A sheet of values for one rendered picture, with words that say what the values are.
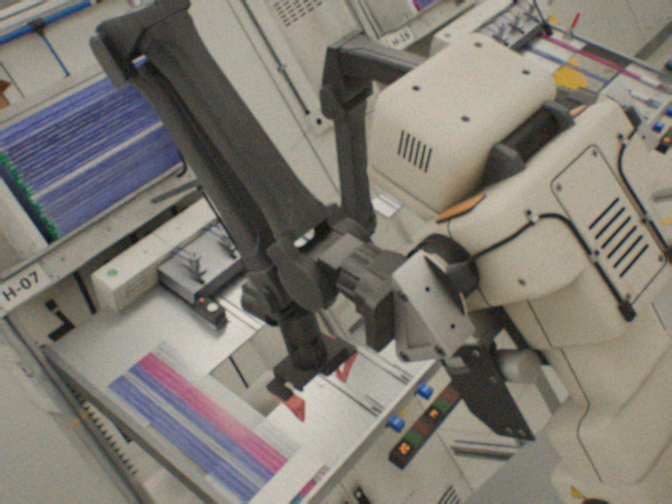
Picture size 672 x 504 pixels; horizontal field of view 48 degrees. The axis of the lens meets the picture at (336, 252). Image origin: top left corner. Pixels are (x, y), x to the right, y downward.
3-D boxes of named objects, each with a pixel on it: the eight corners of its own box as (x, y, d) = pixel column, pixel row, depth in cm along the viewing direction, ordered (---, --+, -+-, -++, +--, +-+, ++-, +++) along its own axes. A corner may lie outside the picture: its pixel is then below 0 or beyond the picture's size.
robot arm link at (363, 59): (306, 40, 135) (343, 16, 139) (319, 105, 144) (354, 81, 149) (523, 109, 109) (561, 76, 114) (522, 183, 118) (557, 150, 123)
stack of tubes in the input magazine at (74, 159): (218, 138, 200) (162, 46, 194) (57, 240, 172) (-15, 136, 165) (196, 149, 210) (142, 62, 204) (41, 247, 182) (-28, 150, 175)
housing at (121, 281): (258, 226, 215) (256, 188, 205) (122, 328, 187) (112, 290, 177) (237, 213, 218) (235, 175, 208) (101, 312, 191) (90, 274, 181)
